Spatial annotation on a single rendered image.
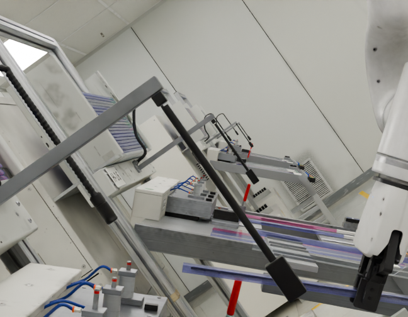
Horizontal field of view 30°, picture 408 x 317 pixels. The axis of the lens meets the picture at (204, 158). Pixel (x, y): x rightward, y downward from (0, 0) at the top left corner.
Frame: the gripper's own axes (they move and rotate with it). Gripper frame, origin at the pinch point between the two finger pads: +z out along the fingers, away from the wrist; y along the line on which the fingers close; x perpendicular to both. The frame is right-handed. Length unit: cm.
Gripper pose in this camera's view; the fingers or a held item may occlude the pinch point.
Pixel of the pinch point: (366, 292)
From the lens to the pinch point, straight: 105.5
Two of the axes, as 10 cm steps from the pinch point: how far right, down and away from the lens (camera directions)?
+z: -2.8, 9.6, 0.7
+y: 0.2, 0.8, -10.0
